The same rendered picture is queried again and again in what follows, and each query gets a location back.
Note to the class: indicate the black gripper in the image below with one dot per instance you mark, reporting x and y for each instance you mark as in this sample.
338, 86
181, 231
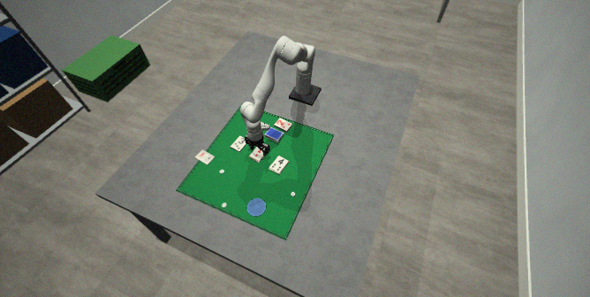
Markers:
260, 144

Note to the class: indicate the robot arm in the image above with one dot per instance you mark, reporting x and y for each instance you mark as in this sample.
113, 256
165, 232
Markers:
290, 52

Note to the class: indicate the blue round disc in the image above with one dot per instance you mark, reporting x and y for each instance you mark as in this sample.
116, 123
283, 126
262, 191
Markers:
256, 207

